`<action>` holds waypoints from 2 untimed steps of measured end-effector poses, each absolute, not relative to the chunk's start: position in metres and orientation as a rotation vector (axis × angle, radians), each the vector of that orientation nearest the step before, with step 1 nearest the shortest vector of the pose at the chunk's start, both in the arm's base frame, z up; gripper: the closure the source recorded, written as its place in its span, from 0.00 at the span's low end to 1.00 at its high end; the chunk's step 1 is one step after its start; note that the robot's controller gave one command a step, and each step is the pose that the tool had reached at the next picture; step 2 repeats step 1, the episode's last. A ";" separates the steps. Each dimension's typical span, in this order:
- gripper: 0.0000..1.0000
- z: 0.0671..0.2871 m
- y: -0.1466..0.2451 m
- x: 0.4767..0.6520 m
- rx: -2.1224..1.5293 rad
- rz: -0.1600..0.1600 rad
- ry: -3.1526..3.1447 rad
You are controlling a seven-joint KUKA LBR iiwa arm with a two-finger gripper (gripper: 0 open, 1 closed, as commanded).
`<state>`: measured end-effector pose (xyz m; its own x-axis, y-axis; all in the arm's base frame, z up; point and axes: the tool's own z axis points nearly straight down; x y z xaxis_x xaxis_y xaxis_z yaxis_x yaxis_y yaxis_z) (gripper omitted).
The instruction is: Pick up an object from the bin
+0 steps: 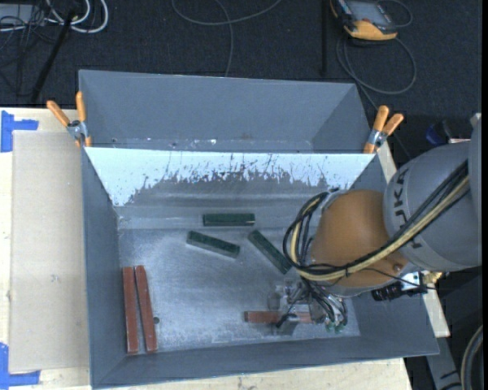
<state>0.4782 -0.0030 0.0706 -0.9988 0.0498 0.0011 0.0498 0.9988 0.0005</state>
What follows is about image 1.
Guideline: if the dark green flat block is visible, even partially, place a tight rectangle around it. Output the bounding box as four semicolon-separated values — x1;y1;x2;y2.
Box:
185;230;242;259
202;212;256;228
246;229;294;276

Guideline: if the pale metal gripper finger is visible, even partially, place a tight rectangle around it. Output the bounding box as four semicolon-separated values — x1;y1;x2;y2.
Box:
267;285;288;312
272;317;300;337

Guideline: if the grey metal bin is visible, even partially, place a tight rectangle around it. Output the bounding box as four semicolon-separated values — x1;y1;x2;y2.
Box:
77;69;441;389

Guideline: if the red-brown block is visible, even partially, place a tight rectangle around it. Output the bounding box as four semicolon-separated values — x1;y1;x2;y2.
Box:
121;266;141;355
243;310;312;326
133;264;159;354

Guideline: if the black cylinder on white bracket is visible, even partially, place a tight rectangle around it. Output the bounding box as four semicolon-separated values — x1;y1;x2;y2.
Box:
371;271;445;303

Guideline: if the pale flat board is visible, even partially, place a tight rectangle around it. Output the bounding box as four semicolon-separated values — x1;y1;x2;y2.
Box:
7;130;93;375

